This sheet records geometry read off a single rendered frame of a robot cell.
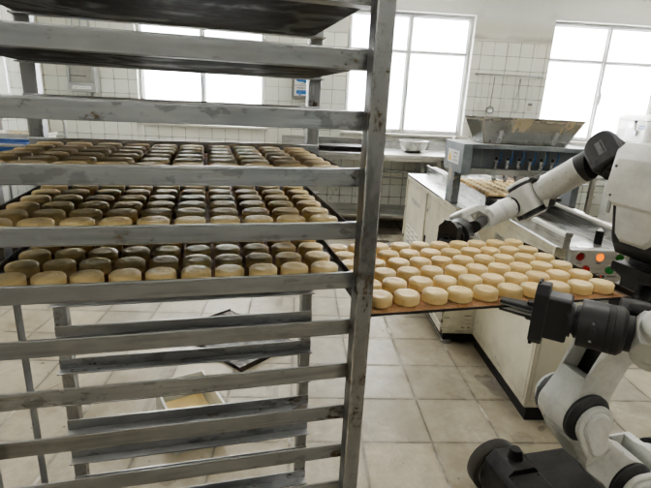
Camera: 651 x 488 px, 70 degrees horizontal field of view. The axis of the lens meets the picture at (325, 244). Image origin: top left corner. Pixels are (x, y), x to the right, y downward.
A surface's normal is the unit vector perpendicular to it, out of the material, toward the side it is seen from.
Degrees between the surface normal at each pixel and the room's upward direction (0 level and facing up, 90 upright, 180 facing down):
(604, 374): 90
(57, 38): 90
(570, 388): 58
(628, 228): 91
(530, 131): 115
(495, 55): 90
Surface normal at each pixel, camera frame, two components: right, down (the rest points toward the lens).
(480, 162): 0.04, 0.29
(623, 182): -0.97, 0.04
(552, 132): 0.01, 0.67
